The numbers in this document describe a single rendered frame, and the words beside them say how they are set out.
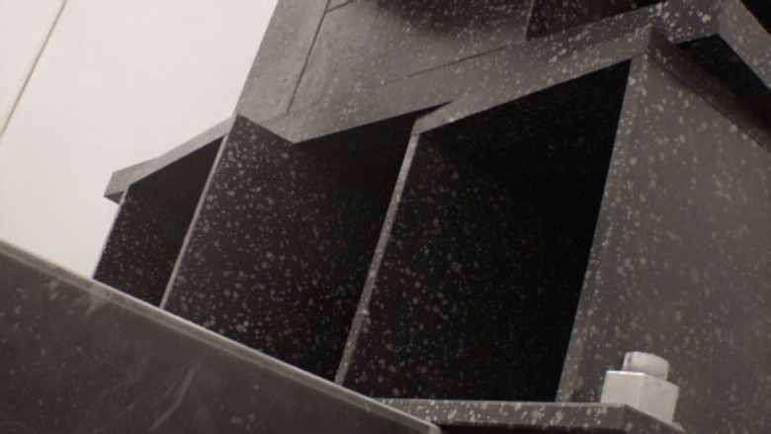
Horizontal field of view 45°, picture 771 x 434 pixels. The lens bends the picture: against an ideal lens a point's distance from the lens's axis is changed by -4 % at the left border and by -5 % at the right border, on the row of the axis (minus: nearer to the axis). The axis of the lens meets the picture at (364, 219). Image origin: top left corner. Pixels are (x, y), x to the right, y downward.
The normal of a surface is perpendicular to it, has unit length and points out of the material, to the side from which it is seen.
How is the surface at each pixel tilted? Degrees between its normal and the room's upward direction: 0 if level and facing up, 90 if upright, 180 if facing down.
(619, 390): 90
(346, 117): 90
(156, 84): 90
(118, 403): 90
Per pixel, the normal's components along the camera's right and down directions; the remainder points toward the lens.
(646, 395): 0.30, -0.25
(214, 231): 0.53, -0.14
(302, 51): -0.73, -0.43
